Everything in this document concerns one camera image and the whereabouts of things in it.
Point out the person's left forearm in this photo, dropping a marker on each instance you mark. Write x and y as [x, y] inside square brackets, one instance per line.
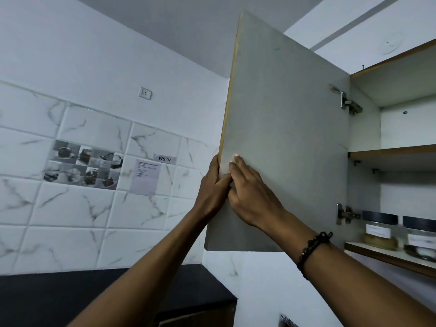
[143, 286]

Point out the white label sign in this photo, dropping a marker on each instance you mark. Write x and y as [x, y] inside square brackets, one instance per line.
[165, 159]

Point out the brown wooden cabinet door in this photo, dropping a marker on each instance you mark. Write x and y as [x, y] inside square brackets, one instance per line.
[289, 115]

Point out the person's right forearm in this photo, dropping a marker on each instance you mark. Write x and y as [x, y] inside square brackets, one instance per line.
[357, 286]

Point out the black pepper jar grey lid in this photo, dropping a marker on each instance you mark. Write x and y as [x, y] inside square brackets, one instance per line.
[420, 240]

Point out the person's right hand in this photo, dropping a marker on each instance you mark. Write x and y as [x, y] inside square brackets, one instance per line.
[255, 200]

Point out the round white ceiling plate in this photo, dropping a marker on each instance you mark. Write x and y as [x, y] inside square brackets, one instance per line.
[390, 43]

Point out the white text paper sheet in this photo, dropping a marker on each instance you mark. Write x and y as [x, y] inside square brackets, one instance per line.
[144, 178]

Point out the small white wall socket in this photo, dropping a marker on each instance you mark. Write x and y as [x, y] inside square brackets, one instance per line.
[145, 93]

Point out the garam masala jar grey lid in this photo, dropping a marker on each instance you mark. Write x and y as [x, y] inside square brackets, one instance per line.
[379, 231]

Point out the teapot picture tile panel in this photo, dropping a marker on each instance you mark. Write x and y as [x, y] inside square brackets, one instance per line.
[83, 165]

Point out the black kitchen counter unit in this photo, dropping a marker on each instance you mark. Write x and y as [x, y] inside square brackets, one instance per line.
[51, 296]

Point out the person's left hand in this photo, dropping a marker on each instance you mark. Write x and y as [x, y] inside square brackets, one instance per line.
[211, 197]

